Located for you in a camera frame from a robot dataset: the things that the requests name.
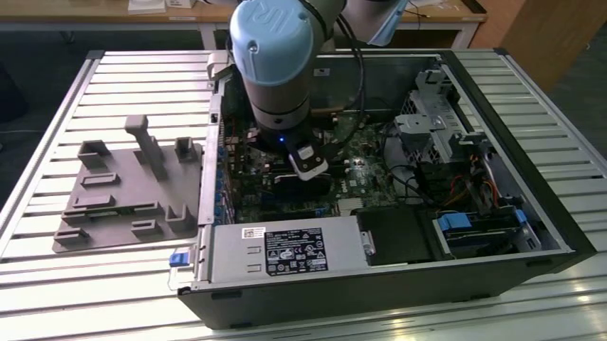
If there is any black graphics card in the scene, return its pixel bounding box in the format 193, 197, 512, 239
269, 172, 333, 198

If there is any green motherboard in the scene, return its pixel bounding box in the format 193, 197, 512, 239
219, 106, 394, 227

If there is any silver chipset heatsink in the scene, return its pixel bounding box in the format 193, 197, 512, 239
336, 198, 364, 216

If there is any silver power supply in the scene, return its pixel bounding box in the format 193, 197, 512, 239
207, 216, 376, 285

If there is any grey parts rack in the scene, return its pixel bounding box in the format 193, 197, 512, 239
50, 115, 205, 254

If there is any silver metal drive cage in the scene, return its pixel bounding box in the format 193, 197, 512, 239
392, 69, 492, 166

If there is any black plastic shroud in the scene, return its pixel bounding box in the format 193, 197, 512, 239
352, 207, 446, 267

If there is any green RAM stick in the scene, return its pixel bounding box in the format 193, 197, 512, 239
83, 208, 135, 217

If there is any wooden desk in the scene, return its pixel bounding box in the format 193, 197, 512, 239
0, 0, 488, 50

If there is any blue disk carrier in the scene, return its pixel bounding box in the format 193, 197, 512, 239
436, 212, 473, 232

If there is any black PC case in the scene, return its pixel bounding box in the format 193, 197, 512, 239
175, 48, 598, 330

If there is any wooden cabinet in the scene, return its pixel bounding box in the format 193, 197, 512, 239
482, 0, 607, 94

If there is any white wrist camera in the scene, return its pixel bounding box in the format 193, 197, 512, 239
285, 144, 329, 181

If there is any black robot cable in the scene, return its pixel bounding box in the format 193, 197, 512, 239
330, 16, 366, 152

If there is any orange wire bundle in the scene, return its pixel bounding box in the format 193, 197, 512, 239
444, 173, 501, 209

